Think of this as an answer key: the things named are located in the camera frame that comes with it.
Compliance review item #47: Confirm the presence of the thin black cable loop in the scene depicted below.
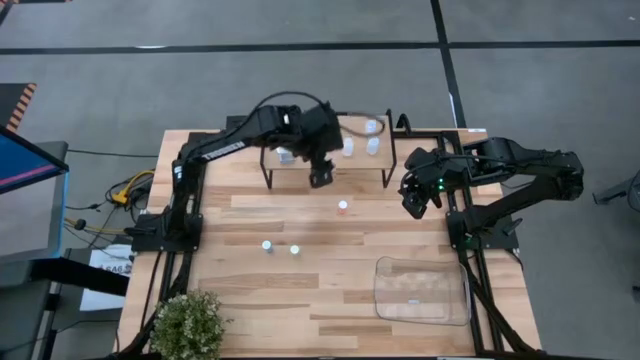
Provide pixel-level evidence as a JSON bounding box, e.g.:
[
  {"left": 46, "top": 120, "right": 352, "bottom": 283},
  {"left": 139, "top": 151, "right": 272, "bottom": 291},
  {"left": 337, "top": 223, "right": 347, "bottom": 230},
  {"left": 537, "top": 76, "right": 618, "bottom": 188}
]
[{"left": 339, "top": 112, "right": 387, "bottom": 138}]

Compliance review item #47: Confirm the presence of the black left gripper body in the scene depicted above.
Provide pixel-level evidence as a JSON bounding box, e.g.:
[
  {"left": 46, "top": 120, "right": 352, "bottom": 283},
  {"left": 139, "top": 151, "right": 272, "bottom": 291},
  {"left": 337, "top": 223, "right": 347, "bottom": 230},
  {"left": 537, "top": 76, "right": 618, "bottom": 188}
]
[{"left": 294, "top": 102, "right": 346, "bottom": 164}]

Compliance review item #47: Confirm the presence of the black floor cable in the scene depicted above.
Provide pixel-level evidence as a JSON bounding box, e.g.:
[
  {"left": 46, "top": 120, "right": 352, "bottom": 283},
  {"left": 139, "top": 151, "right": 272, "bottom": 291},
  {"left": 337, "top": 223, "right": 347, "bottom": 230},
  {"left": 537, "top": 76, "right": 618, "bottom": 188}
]
[{"left": 64, "top": 148, "right": 161, "bottom": 159}]

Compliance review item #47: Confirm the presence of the green artificial plant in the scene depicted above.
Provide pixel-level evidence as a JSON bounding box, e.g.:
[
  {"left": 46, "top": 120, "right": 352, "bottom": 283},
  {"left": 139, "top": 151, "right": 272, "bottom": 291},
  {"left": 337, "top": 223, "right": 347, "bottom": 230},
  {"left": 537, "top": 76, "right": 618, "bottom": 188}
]
[{"left": 148, "top": 289, "right": 231, "bottom": 360}]

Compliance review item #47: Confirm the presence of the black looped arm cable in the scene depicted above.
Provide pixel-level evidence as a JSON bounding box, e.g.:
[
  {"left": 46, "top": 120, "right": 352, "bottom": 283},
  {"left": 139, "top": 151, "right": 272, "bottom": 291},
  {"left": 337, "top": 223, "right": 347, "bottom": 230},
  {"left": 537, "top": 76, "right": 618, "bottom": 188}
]
[{"left": 249, "top": 90, "right": 332, "bottom": 117}]

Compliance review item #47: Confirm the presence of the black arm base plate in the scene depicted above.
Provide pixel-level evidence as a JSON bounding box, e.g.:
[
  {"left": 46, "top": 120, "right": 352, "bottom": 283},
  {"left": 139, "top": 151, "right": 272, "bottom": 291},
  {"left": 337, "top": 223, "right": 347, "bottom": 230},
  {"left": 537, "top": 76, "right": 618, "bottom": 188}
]
[
  {"left": 446, "top": 209, "right": 520, "bottom": 251},
  {"left": 130, "top": 212, "right": 204, "bottom": 254}
]

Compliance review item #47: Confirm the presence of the yellow and black cable bundle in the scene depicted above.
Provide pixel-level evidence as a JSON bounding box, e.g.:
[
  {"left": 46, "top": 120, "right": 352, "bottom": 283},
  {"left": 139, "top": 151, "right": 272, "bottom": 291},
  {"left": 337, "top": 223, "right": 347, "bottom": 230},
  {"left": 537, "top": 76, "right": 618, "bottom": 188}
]
[{"left": 63, "top": 217, "right": 132, "bottom": 237}]

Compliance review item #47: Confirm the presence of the clear plastic tray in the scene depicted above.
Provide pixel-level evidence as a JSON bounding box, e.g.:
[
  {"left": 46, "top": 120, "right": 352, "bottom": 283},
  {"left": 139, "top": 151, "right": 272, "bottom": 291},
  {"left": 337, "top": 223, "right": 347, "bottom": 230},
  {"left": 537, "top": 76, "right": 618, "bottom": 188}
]
[{"left": 373, "top": 255, "right": 472, "bottom": 327}]

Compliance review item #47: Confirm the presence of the long black floor tape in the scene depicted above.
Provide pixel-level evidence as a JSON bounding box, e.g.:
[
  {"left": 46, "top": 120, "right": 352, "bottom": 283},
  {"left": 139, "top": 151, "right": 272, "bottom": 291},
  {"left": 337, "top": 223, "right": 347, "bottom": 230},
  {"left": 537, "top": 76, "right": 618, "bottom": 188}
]
[{"left": 0, "top": 39, "right": 640, "bottom": 55}]

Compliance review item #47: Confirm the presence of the black aluminium rig frame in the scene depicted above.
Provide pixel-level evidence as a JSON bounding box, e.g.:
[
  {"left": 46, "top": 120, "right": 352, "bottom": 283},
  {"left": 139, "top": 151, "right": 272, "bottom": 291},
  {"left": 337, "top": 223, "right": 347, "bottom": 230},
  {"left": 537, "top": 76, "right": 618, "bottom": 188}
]
[{"left": 114, "top": 114, "right": 546, "bottom": 360}]

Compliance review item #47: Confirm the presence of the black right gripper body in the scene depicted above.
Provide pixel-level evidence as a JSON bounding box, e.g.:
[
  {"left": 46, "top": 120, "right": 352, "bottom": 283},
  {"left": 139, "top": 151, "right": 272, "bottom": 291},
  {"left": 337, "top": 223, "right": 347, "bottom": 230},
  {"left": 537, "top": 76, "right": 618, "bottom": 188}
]
[{"left": 402, "top": 148, "right": 449, "bottom": 199}]

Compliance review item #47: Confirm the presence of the short black floor tape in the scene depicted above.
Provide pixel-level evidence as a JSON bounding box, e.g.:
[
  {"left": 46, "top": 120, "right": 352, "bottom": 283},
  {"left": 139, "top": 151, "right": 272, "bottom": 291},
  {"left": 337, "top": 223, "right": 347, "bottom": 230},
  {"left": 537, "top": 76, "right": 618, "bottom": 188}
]
[{"left": 430, "top": 0, "right": 467, "bottom": 129}]

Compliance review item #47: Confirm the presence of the dark chair base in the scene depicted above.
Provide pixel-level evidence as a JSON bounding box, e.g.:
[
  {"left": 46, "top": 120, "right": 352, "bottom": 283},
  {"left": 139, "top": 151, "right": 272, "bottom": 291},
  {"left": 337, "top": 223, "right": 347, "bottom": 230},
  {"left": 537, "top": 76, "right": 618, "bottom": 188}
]
[{"left": 592, "top": 169, "right": 640, "bottom": 214}]

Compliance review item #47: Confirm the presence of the black stand bar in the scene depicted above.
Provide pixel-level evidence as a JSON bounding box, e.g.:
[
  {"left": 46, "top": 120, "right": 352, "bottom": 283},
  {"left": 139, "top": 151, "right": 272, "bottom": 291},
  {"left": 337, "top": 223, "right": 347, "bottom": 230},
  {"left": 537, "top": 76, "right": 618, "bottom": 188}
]
[{"left": 0, "top": 257, "right": 130, "bottom": 297}]

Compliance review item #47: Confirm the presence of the blue and pink screen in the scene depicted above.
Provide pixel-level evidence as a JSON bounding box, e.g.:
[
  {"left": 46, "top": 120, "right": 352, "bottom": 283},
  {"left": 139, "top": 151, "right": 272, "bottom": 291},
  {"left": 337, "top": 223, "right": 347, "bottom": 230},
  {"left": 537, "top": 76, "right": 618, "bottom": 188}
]
[{"left": 0, "top": 124, "right": 70, "bottom": 196}]

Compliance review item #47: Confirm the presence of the yellow cable with plug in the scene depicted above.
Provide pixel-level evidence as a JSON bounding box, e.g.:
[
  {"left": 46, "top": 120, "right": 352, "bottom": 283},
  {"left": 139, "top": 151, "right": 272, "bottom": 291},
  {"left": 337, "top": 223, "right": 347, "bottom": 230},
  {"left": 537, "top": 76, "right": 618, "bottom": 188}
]
[{"left": 110, "top": 169, "right": 156, "bottom": 206}]

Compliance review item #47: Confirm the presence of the white printed paper sheet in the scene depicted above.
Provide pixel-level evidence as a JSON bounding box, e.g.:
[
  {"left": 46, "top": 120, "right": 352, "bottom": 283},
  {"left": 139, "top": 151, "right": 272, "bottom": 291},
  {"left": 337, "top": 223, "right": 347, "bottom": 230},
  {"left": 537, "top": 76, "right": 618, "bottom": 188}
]
[{"left": 79, "top": 243, "right": 135, "bottom": 312}]

